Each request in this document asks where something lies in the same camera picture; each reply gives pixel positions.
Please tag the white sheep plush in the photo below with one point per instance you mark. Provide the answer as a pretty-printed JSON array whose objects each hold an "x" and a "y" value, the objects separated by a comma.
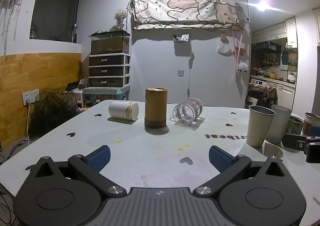
[{"x": 242, "y": 67}]

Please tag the green hanging bag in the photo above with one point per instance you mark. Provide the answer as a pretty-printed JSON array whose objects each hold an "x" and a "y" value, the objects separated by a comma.
[{"x": 285, "y": 57}]

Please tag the white kitchen cabinets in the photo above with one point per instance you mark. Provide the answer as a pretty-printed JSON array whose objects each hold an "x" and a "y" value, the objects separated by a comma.
[{"x": 273, "y": 30}]

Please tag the cartoon printed storage box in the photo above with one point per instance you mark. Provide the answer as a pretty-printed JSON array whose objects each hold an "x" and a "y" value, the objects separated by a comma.
[{"x": 106, "y": 96}]

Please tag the glass fish tank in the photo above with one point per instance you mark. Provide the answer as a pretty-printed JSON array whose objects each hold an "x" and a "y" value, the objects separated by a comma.
[{"x": 110, "y": 43}]

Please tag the bamboo cup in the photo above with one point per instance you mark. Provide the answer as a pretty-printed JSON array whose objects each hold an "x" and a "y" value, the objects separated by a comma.
[{"x": 155, "y": 108}]

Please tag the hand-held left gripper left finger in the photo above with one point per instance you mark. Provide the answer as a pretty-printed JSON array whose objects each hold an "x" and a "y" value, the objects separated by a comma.
[{"x": 99, "y": 159}]

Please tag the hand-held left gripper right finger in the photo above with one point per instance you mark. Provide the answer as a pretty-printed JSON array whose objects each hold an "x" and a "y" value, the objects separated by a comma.
[{"x": 220, "y": 159}]

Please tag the square wall outlet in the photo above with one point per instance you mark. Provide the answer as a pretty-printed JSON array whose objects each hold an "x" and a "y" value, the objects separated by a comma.
[{"x": 180, "y": 73}]

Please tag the green patterned mug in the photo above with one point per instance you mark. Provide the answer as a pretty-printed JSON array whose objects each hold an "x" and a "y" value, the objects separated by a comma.
[{"x": 293, "y": 126}]

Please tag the white macrame wall hanging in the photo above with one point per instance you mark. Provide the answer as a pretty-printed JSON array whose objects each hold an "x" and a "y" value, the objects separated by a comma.
[{"x": 10, "y": 8}]

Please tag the black netting pile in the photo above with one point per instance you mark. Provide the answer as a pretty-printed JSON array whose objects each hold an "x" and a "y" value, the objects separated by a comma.
[{"x": 50, "y": 113}]

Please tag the plastic drawer unit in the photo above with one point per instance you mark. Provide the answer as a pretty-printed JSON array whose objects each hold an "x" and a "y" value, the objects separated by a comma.
[{"x": 108, "y": 70}]

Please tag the beige tall cup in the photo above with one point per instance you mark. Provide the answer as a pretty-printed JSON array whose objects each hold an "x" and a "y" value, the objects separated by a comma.
[{"x": 258, "y": 127}]

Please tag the white washing machine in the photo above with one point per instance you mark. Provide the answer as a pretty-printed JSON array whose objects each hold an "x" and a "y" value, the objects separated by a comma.
[{"x": 257, "y": 82}]

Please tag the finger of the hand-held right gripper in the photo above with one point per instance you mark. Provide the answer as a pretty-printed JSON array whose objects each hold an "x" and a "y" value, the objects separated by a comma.
[
  {"x": 296, "y": 141},
  {"x": 313, "y": 153}
]

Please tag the clear striped glass cup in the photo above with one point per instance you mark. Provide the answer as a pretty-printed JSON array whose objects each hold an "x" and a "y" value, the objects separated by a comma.
[{"x": 187, "y": 112}]

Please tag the chair with draped clothes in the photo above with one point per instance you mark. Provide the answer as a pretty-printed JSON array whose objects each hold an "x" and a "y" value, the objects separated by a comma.
[{"x": 262, "y": 94}]

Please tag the dried flower vase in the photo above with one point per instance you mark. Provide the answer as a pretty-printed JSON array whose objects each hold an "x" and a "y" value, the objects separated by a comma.
[{"x": 120, "y": 18}]

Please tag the white cartoon print cup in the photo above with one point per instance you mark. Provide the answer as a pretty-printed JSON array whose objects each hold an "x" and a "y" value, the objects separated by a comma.
[{"x": 122, "y": 111}]

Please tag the ceiling light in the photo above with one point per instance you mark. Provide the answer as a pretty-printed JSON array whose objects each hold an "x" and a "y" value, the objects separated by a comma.
[{"x": 262, "y": 5}]

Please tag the small wall shelf box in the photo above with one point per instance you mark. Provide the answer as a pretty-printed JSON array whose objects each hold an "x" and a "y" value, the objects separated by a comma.
[{"x": 180, "y": 38}]

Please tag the white hanging bag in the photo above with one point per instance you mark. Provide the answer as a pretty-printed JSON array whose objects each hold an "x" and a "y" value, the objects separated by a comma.
[{"x": 224, "y": 48}]

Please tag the grey tall cup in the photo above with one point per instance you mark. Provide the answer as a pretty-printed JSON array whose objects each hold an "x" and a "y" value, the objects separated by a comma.
[{"x": 278, "y": 126}]

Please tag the cartoon printed cloth cover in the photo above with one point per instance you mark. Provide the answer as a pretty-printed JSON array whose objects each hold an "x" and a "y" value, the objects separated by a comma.
[{"x": 185, "y": 8}]

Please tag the white wall socket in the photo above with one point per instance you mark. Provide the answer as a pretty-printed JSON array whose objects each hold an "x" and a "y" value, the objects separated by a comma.
[{"x": 30, "y": 96}]

